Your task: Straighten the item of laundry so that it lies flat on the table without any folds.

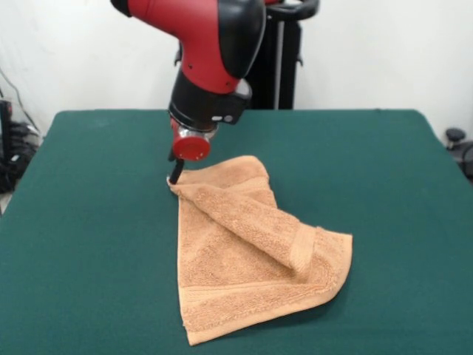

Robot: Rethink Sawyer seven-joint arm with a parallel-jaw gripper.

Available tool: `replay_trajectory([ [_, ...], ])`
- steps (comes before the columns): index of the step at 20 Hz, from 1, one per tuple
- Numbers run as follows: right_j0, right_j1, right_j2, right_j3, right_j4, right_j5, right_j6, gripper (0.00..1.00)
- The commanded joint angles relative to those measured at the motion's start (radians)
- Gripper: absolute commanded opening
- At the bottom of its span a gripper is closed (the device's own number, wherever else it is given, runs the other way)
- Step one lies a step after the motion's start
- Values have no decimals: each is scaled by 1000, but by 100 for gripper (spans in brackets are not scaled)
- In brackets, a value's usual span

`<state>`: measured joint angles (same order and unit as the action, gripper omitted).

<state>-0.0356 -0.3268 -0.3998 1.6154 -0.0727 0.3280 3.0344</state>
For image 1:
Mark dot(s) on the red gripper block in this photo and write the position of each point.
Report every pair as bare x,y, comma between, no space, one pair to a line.
192,148

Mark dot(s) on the tan terry towel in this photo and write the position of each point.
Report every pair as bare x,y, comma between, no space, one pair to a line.
240,251

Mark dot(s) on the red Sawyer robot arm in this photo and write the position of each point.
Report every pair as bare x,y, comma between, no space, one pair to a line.
207,48

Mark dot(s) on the black electronics box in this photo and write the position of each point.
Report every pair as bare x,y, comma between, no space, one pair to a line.
6,140

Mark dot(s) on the dark green table cloth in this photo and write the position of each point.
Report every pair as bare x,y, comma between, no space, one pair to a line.
369,185

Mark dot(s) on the grey office chair base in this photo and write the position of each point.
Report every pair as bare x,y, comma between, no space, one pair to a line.
458,144

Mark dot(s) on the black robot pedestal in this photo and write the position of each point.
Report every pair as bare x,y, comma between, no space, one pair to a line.
281,66

